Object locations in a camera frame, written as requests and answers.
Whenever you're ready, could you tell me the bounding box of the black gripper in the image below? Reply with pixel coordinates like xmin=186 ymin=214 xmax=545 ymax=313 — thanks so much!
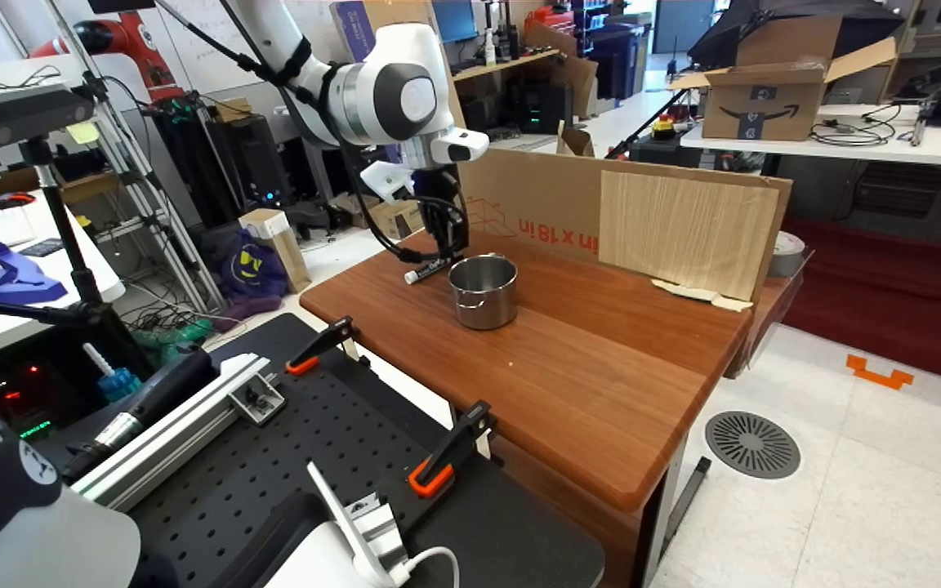
xmin=416 ymin=160 xmax=473 ymax=265

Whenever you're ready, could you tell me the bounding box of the black marker with white cap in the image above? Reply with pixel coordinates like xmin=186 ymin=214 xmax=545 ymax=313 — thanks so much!
xmin=403 ymin=256 xmax=458 ymax=288

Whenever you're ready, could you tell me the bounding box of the small stainless steel pot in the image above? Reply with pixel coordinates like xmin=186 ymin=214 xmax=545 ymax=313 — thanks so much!
xmin=444 ymin=251 xmax=521 ymax=333

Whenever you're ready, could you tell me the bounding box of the orange and black bar clamp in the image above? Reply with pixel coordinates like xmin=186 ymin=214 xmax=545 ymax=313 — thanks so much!
xmin=404 ymin=399 xmax=499 ymax=504
xmin=284 ymin=317 xmax=359 ymax=382

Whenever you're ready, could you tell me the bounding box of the small tan cardboard box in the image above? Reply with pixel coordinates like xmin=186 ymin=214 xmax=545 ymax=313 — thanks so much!
xmin=236 ymin=207 xmax=313 ymax=294

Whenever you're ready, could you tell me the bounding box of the purple bag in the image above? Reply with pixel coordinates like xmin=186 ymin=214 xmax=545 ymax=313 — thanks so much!
xmin=200 ymin=221 xmax=292 ymax=304

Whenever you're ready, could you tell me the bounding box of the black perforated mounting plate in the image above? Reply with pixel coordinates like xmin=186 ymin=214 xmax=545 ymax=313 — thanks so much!
xmin=123 ymin=311 xmax=611 ymax=588

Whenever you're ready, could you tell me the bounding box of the silver aluminium extrusion bar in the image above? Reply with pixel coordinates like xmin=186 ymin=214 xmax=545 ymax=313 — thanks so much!
xmin=68 ymin=354 xmax=287 ymax=514

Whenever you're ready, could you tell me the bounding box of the black cylindrical tool, silver tip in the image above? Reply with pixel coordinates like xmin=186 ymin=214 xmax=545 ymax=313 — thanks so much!
xmin=92 ymin=347 xmax=221 ymax=454

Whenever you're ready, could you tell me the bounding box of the open cardboard shipping box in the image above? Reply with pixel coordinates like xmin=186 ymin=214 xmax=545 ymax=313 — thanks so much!
xmin=670 ymin=9 xmax=900 ymax=145

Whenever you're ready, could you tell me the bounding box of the round metal floor drain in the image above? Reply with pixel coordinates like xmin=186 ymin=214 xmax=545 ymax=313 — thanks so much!
xmin=703 ymin=409 xmax=808 ymax=484

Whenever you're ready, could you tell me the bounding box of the white side table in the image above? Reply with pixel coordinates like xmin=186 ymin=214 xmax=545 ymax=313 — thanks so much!
xmin=0 ymin=190 xmax=127 ymax=373

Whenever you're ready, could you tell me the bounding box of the white background table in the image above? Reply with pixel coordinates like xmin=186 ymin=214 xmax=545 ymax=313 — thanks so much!
xmin=675 ymin=100 xmax=941 ymax=172

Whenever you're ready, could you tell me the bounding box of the dark cap with grey brim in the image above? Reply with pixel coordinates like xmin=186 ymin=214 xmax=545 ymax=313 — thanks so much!
xmin=0 ymin=386 xmax=145 ymax=588

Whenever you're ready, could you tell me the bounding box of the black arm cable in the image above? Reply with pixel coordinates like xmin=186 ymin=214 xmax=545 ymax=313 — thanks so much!
xmin=357 ymin=160 xmax=444 ymax=270

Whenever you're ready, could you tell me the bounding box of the brown cardboard wall, red print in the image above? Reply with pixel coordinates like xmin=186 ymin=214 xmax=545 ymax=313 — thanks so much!
xmin=458 ymin=146 xmax=796 ymax=317

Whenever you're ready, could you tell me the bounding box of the white bracket with white cable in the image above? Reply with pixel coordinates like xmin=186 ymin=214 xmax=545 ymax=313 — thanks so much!
xmin=304 ymin=462 xmax=463 ymax=588

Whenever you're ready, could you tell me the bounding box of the blue brush with white handle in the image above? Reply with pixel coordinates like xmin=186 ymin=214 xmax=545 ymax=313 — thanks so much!
xmin=78 ymin=339 xmax=148 ymax=409

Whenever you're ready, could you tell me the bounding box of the black camera tripod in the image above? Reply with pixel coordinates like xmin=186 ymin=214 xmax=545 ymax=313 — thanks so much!
xmin=0 ymin=139 xmax=150 ymax=371

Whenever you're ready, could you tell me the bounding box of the grey camera on tripod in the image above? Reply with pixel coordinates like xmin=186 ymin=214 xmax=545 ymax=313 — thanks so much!
xmin=0 ymin=83 xmax=99 ymax=149

